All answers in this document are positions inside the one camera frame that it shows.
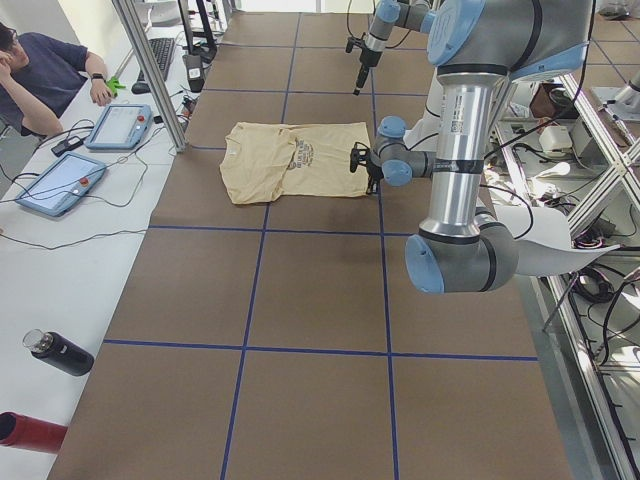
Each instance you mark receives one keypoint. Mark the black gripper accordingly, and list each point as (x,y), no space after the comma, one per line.
(366,58)
(371,172)

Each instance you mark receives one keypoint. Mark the cream long-sleeve printed shirt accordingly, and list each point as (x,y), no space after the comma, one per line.
(264,162)

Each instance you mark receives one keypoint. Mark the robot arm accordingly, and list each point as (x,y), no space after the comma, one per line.
(474,46)
(410,15)

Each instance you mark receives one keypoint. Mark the black keyboard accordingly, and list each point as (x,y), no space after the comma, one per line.
(163,50)

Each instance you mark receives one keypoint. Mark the upper blue teach pendant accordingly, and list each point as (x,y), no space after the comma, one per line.
(120,127)

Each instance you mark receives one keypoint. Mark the blue teach pendant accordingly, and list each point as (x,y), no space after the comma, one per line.
(120,127)
(61,186)

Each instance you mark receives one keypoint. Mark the green plastic object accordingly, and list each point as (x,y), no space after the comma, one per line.
(114,86)

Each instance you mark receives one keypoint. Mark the lower blue teach pendant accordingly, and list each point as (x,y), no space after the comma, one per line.
(61,186)

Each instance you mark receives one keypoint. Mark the person in navy shirt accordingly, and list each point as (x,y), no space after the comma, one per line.
(40,77)

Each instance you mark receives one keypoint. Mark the black bottle with steel cap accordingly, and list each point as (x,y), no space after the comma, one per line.
(59,352)

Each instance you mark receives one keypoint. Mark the red cylindrical bottle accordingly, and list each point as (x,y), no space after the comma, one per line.
(28,433)

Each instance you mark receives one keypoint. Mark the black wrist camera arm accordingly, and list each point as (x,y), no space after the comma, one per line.
(359,156)
(354,42)

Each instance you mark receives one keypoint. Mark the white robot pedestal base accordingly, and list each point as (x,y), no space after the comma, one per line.
(423,135)

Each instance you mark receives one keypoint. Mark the aluminium frame post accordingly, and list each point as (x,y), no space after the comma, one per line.
(147,62)

